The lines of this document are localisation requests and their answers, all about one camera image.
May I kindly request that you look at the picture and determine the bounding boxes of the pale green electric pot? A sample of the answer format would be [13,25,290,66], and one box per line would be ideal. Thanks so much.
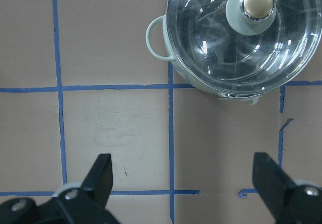
[145,15,261,106]

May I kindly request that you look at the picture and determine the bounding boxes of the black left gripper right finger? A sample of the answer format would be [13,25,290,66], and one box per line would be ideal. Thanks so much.
[252,152,321,223]

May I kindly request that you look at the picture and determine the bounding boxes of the glass pot lid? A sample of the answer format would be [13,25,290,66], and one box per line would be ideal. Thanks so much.
[166,0,321,96]

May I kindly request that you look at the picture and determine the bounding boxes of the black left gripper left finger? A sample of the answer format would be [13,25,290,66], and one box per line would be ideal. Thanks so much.
[1,154,118,223]

